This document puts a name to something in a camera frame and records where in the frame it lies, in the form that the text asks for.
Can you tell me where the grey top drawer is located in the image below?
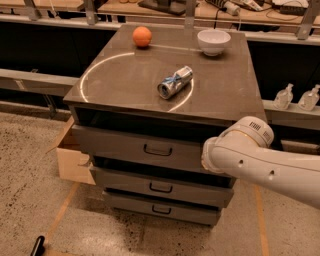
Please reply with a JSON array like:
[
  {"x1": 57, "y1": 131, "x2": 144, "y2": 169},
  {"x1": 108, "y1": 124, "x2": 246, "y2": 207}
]
[{"x1": 72, "y1": 125, "x2": 205, "y2": 173}]

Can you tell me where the grey drawer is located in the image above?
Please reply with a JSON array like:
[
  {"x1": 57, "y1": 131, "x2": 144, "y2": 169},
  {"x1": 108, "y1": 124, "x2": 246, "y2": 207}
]
[
  {"x1": 90, "y1": 166, "x2": 234, "y2": 208},
  {"x1": 72, "y1": 125, "x2": 205, "y2": 173},
  {"x1": 103, "y1": 190, "x2": 221, "y2": 226}
]

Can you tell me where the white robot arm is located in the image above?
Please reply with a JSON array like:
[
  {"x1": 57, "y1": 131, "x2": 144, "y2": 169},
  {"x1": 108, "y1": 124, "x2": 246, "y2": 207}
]
[{"x1": 202, "y1": 116, "x2": 320, "y2": 209}]

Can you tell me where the grey drawer cabinet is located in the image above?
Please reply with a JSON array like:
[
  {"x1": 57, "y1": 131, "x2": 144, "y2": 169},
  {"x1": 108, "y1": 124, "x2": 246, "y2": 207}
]
[{"x1": 64, "y1": 25, "x2": 266, "y2": 211}]

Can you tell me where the grey bottom drawer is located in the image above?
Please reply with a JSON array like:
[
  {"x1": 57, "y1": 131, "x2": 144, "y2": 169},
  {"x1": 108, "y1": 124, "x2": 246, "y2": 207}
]
[{"x1": 103, "y1": 190, "x2": 221, "y2": 226}]

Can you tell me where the grey middle drawer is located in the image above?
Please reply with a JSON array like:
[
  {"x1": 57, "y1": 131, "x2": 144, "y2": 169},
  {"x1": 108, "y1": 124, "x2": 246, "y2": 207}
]
[{"x1": 90, "y1": 166, "x2": 234, "y2": 208}]

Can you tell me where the crushed silver blue can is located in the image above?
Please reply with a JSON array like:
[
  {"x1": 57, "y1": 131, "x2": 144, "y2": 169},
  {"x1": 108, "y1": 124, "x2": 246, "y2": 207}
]
[{"x1": 157, "y1": 66, "x2": 193, "y2": 99}]

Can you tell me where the cardboard box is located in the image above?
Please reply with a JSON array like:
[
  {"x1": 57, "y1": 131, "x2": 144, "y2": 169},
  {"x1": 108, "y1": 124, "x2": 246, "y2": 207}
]
[{"x1": 48, "y1": 117, "x2": 95, "y2": 185}]

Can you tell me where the orange ball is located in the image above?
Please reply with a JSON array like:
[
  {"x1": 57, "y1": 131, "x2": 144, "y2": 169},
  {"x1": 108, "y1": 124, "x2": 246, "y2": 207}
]
[{"x1": 132, "y1": 26, "x2": 152, "y2": 47}]

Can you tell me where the white ceramic bowl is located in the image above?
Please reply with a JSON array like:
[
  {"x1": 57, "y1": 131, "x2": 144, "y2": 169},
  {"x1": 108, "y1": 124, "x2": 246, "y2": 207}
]
[{"x1": 197, "y1": 29, "x2": 231, "y2": 56}]

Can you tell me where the clear sanitizer bottle left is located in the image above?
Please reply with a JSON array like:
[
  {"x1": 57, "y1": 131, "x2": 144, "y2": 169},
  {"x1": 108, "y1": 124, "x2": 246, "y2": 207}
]
[{"x1": 273, "y1": 83, "x2": 293, "y2": 110}]

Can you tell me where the clear sanitizer bottle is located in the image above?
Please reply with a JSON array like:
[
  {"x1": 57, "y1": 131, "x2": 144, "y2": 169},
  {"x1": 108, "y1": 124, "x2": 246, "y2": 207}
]
[
  {"x1": 298, "y1": 85, "x2": 320, "y2": 111},
  {"x1": 273, "y1": 83, "x2": 293, "y2": 110}
]

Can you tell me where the white power adapter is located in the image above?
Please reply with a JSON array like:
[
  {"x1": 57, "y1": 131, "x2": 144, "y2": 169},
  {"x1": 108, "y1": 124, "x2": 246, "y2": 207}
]
[{"x1": 223, "y1": 1, "x2": 240, "y2": 16}]

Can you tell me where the clear sanitizer bottle right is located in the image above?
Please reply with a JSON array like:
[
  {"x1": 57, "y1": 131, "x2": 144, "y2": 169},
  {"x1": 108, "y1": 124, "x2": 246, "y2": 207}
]
[{"x1": 298, "y1": 85, "x2": 320, "y2": 111}]

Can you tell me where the wooden workbench with clutter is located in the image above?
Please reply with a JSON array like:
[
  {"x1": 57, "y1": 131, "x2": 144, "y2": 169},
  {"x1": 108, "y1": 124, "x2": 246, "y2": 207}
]
[{"x1": 0, "y1": 0, "x2": 320, "y2": 26}]

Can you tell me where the black object on floor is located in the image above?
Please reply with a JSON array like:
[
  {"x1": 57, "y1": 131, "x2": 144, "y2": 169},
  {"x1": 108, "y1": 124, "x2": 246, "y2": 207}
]
[{"x1": 30, "y1": 236, "x2": 45, "y2": 256}]

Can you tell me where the black top drawer handle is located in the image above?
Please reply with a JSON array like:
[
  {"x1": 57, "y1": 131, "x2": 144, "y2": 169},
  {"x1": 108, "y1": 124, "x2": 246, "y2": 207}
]
[{"x1": 143, "y1": 144, "x2": 173, "y2": 156}]

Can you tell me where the grey metal shelf rail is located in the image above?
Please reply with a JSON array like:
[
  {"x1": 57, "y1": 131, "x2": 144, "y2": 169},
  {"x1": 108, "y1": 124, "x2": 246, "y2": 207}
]
[{"x1": 0, "y1": 69, "x2": 78, "y2": 97}]

